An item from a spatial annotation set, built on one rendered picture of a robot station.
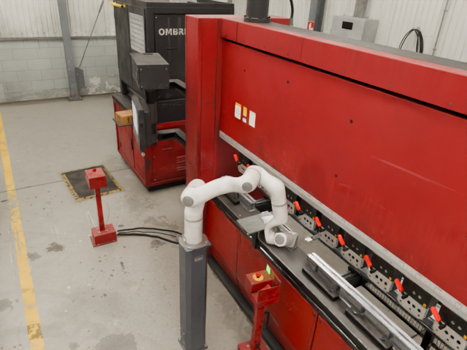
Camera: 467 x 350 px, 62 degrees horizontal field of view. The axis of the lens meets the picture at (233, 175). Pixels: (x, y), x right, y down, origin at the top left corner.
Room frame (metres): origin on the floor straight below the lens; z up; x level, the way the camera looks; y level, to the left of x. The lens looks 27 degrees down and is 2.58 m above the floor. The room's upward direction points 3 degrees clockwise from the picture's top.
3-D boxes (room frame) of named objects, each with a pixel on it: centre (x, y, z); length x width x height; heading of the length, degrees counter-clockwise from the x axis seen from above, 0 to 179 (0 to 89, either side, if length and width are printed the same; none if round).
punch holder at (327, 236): (1.94, -0.62, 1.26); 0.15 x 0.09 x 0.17; 31
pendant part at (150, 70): (3.25, 0.76, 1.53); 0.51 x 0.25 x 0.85; 21
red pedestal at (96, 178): (3.35, 1.36, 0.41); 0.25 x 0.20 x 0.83; 121
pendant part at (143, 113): (3.18, 0.82, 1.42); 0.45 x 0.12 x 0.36; 21
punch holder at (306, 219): (2.11, -0.52, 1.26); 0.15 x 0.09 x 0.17; 31
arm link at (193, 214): (2.12, 0.23, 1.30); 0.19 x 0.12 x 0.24; 167
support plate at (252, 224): (2.35, -0.20, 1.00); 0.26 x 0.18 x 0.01; 121
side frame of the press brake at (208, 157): (3.36, 0.02, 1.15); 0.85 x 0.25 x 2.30; 121
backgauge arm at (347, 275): (2.11, -0.96, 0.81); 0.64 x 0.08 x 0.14; 121
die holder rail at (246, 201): (2.90, -0.04, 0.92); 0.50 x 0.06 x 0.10; 31
